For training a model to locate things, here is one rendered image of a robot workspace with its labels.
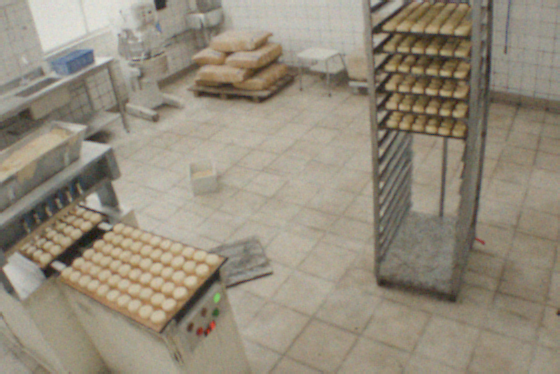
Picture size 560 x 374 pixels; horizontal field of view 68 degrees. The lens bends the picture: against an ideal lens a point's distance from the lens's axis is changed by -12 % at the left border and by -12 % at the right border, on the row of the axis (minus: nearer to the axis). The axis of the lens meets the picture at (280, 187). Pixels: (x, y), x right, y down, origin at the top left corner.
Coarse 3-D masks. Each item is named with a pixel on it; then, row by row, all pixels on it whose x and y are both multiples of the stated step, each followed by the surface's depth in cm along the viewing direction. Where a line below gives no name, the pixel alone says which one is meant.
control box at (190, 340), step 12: (216, 288) 167; (204, 300) 162; (192, 312) 158; (180, 324) 154; (204, 324) 163; (216, 324) 169; (180, 336) 155; (192, 336) 158; (204, 336) 164; (192, 348) 159
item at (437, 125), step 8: (392, 120) 211; (400, 120) 214; (408, 120) 210; (416, 120) 209; (424, 120) 208; (432, 120) 207; (440, 120) 208; (448, 120) 205; (456, 120) 208; (408, 128) 206; (416, 128) 203; (424, 128) 205; (432, 128) 200; (440, 128) 199; (448, 128) 199; (456, 128) 199; (464, 128) 199; (456, 136) 195; (464, 136) 195
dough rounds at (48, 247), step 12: (72, 216) 206; (84, 216) 204; (96, 216) 202; (48, 228) 199; (60, 228) 198; (72, 228) 197; (84, 228) 196; (36, 240) 192; (48, 240) 195; (60, 240) 191; (72, 240) 192; (24, 252) 188; (36, 252) 185; (48, 252) 187; (60, 252) 186
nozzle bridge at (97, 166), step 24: (96, 144) 206; (72, 168) 189; (96, 168) 206; (48, 192) 176; (96, 192) 224; (0, 216) 164; (24, 216) 176; (0, 240) 167; (24, 240) 172; (0, 264) 160
